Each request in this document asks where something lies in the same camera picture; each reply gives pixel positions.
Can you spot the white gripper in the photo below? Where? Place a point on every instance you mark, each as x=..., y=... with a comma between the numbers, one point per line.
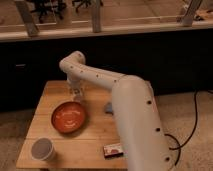
x=73, y=81

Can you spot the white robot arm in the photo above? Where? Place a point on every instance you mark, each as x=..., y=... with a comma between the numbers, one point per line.
x=137, y=119

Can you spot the orange ceramic bowl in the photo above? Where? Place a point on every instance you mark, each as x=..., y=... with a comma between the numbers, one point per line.
x=68, y=117

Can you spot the blue grey object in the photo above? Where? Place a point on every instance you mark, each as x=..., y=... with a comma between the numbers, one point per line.
x=108, y=108

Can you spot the grey paper cup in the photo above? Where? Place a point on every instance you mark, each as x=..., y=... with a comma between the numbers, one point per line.
x=43, y=150

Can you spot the red and white box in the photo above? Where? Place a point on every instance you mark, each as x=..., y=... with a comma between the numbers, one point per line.
x=112, y=150

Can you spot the black office chair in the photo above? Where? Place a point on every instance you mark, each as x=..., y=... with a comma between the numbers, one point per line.
x=78, y=3
x=44, y=6

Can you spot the left metal window post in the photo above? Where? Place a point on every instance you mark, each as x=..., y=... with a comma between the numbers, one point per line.
x=27, y=19

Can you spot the metal window post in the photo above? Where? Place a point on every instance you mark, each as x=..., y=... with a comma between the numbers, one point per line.
x=188, y=17
x=27, y=19
x=95, y=15

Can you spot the middle metal window post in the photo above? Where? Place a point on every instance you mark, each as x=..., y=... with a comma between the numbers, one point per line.
x=95, y=15

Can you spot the right metal window post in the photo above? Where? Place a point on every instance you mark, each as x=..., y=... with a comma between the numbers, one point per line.
x=188, y=17

